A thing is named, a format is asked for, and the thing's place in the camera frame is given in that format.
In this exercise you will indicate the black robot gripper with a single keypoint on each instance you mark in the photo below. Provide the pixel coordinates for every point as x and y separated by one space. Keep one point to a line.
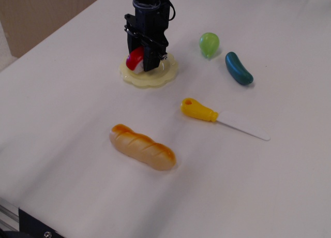
147 28

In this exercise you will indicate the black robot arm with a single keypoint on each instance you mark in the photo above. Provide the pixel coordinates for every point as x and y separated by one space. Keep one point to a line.
149 5

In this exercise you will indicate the pale yellow scalloped plate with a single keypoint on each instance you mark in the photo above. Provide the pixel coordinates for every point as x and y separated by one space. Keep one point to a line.
166 72

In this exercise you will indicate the light green toy pear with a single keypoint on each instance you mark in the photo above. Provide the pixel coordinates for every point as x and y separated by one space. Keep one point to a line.
209 44

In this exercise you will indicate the toy bread loaf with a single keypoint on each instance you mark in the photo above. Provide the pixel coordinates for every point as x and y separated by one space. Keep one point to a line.
142 148

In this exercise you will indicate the teal toy cucumber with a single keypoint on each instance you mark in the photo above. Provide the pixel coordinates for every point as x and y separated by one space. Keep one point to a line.
236 69

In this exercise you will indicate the yellow handled toy knife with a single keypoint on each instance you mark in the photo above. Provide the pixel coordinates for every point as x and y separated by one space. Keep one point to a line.
192 108

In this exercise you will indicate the black table corner bracket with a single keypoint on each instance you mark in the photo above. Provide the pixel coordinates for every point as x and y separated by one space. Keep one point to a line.
35 228

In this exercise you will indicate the aluminium table frame rail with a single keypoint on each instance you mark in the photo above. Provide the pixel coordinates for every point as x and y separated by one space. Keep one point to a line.
9 216

